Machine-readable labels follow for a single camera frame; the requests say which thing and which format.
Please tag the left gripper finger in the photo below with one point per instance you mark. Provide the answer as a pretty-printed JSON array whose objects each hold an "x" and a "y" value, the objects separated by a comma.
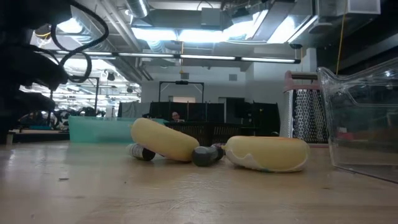
[
  {"x": 31, "y": 68},
  {"x": 28, "y": 103}
]

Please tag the small dark labelled bottle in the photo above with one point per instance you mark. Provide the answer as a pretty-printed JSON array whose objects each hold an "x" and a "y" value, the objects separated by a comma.
[{"x": 141, "y": 152}]

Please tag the dark marker pen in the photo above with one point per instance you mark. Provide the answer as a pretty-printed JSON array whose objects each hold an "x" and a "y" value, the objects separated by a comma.
[{"x": 205, "y": 155}]

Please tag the teal translucent plastic bin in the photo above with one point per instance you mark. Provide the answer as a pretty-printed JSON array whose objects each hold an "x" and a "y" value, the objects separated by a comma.
[{"x": 96, "y": 130}]

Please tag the person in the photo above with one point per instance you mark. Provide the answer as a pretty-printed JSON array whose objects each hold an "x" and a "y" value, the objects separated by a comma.
[{"x": 175, "y": 116}]

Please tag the black partition screen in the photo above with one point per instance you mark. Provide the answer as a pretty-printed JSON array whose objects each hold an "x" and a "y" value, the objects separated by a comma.
[{"x": 199, "y": 112}]

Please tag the long ceiling light bar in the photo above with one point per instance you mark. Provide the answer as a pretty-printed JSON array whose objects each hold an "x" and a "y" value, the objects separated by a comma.
[{"x": 205, "y": 57}]

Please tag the pink and steel box grater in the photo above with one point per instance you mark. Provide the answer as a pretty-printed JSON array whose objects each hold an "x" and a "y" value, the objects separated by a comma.
[{"x": 306, "y": 115}]

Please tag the clear plastic bin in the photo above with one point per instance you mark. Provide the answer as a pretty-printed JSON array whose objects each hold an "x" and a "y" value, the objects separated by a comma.
[{"x": 363, "y": 124}]

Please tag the black gantry frame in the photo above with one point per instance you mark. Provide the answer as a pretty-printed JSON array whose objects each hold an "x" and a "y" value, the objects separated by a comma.
[{"x": 182, "y": 82}]

